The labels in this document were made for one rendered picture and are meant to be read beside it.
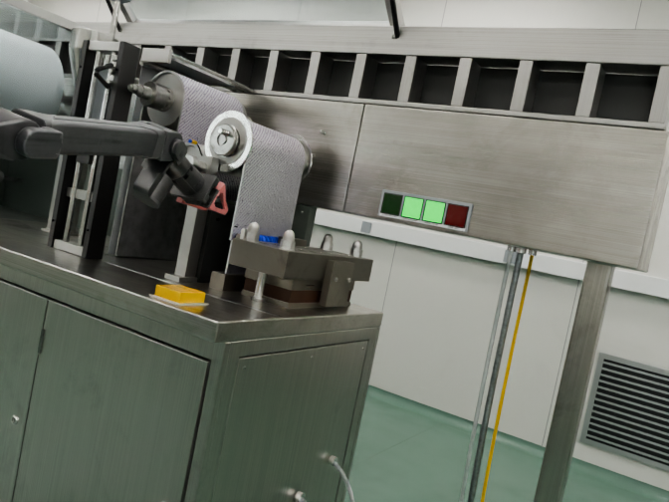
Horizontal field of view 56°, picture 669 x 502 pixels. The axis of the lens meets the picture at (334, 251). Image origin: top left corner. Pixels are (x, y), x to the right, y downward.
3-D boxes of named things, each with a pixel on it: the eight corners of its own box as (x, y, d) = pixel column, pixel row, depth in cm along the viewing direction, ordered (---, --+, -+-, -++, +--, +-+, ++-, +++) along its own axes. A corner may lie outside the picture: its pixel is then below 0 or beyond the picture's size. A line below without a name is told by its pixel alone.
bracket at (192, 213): (162, 278, 149) (186, 150, 148) (181, 278, 155) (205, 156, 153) (177, 282, 147) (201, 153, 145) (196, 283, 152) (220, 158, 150)
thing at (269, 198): (229, 239, 149) (244, 162, 148) (286, 246, 169) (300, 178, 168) (230, 240, 148) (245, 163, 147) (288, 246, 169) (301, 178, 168)
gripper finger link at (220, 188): (226, 226, 138) (203, 202, 131) (203, 221, 142) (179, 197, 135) (241, 201, 141) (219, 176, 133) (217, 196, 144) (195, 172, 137)
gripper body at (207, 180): (207, 205, 132) (187, 184, 126) (173, 197, 137) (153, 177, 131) (221, 180, 134) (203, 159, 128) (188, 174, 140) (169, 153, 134)
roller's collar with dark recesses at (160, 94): (136, 105, 160) (141, 80, 160) (154, 111, 165) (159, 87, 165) (153, 107, 157) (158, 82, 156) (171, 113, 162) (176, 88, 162)
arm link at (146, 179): (182, 136, 119) (144, 122, 121) (150, 185, 115) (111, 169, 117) (198, 169, 130) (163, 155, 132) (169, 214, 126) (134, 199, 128)
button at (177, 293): (153, 296, 123) (155, 284, 123) (179, 296, 129) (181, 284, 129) (178, 304, 119) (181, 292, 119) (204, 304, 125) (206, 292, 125)
